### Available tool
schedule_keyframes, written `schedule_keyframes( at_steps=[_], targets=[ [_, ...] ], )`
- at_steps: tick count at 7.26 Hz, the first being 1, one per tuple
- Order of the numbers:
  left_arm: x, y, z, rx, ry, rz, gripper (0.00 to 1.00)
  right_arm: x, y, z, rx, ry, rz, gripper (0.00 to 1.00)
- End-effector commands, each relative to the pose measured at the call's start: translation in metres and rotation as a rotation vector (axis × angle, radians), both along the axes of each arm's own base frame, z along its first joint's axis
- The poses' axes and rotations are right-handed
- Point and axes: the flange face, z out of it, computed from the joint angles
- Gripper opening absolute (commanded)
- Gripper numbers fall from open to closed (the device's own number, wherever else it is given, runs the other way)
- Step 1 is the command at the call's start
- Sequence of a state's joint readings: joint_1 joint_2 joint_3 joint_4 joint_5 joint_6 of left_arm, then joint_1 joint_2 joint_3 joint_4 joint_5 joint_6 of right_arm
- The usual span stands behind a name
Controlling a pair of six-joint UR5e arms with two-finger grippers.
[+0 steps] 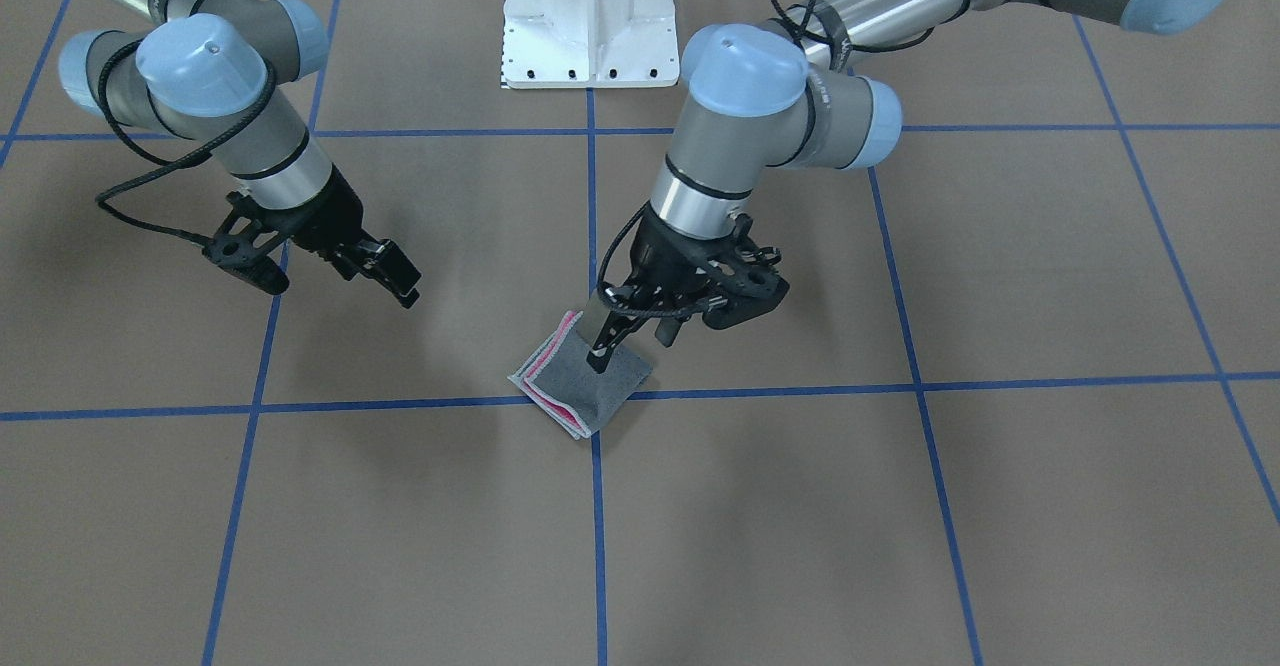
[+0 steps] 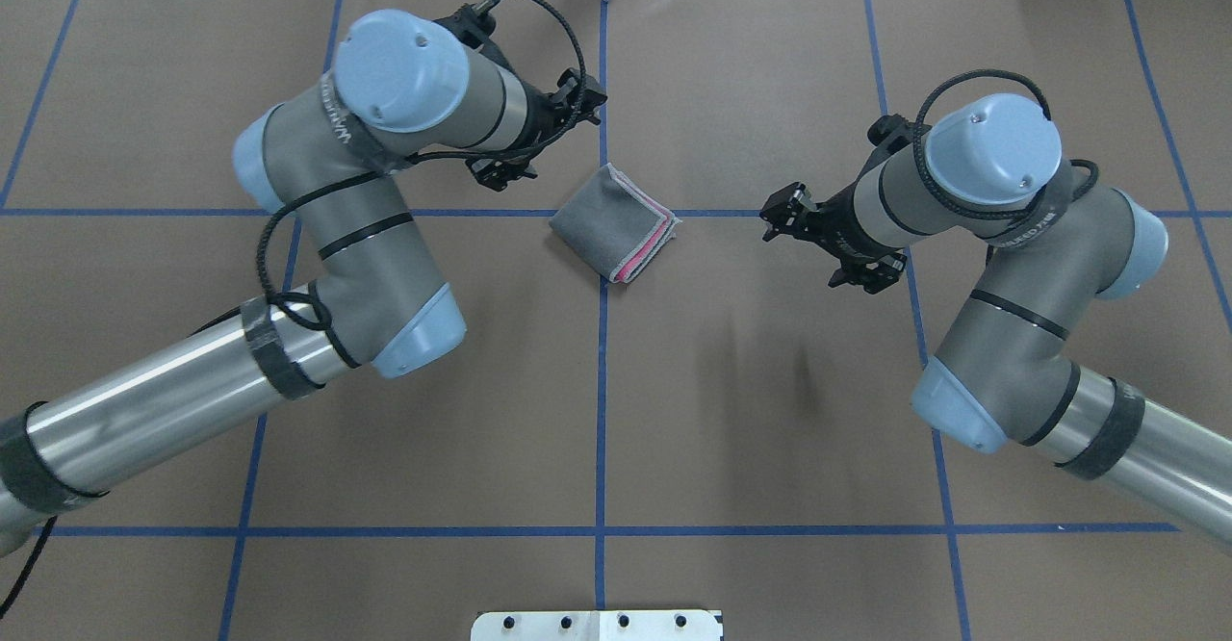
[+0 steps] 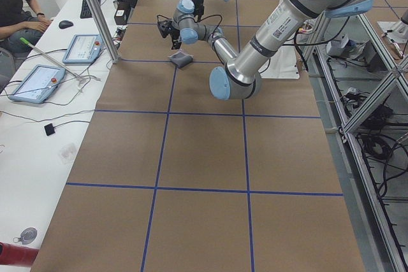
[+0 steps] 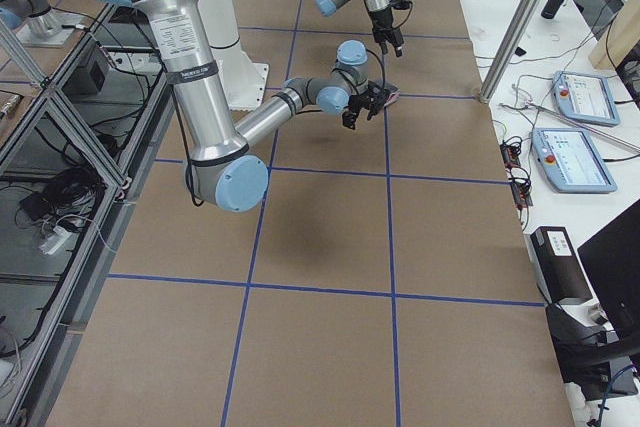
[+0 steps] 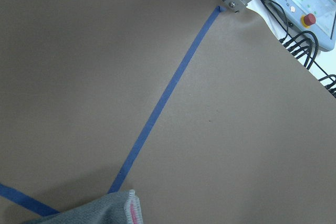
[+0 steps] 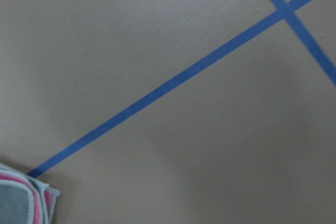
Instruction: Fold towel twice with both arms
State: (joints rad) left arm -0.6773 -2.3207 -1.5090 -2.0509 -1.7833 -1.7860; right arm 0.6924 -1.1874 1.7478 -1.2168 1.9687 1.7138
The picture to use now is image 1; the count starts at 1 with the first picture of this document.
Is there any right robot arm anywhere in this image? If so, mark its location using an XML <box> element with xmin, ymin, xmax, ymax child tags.
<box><xmin>58</xmin><ymin>0</ymin><xmax>420</xmax><ymax>309</ymax></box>

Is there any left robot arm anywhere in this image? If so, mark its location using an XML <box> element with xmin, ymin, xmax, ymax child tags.
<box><xmin>576</xmin><ymin>0</ymin><xmax>1224</xmax><ymax>374</ymax></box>

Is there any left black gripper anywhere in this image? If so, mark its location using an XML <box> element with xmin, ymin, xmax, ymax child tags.
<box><xmin>585</xmin><ymin>204</ymin><xmax>710</xmax><ymax>374</ymax></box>

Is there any pink and grey towel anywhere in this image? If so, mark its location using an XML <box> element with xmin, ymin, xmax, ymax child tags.
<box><xmin>508</xmin><ymin>311</ymin><xmax>652</xmax><ymax>441</ymax></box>

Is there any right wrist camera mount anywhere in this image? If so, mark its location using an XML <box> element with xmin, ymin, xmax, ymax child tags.
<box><xmin>201</xmin><ymin>192</ymin><xmax>303</xmax><ymax>296</ymax></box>

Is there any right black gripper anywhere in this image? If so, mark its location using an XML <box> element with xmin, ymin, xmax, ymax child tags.
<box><xmin>285</xmin><ymin>168</ymin><xmax>421</xmax><ymax>309</ymax></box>

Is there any white pedestal column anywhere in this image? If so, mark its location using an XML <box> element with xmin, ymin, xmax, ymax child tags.
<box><xmin>500</xmin><ymin>0</ymin><xmax>681</xmax><ymax>88</ymax></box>

